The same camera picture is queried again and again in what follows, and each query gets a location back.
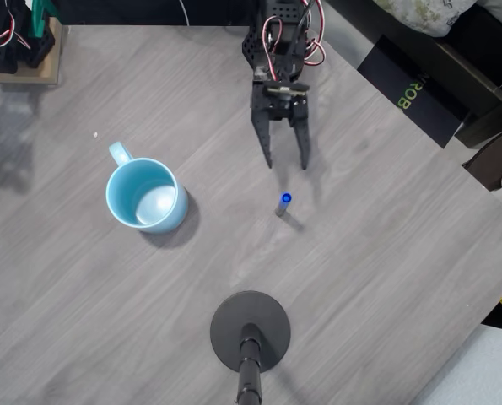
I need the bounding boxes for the blue capped black marker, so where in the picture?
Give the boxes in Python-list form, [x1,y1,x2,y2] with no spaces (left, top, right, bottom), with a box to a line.
[274,192,294,219]

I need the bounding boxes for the light blue ceramic mug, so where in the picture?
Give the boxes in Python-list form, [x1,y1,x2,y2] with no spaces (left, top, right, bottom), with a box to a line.
[105,141,189,235]

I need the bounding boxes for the black box with green letters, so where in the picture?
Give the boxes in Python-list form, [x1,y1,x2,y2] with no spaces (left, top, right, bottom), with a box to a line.
[356,34,474,149]

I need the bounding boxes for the floral patterned pillow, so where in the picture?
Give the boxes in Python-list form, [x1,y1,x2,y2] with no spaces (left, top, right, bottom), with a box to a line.
[372,0,479,38]

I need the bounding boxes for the dark wooden furniture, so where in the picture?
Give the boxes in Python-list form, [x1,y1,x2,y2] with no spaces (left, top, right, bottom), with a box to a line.
[324,0,502,149]

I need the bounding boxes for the dark round chair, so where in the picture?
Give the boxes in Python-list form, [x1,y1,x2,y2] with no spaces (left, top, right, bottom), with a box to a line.
[461,121,502,193]

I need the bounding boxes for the wooden base board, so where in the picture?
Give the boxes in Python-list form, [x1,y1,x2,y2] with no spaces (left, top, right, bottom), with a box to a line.
[0,16,64,86]

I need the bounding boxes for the green plastic clamp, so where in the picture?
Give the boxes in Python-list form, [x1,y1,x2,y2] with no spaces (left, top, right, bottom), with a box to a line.
[25,0,61,41]

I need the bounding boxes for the light grey fabric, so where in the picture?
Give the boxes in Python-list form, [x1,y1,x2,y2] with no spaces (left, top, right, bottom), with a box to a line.
[410,323,502,405]

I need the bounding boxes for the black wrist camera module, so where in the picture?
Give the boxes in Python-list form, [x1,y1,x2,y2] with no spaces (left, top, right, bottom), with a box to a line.
[262,81,311,106]

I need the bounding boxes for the black camera cable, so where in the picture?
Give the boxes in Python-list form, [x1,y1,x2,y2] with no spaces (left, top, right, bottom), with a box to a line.
[286,0,317,84]

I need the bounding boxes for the black round-base camera stand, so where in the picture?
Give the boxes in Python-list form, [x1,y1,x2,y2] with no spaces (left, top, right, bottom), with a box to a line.
[209,289,292,405]

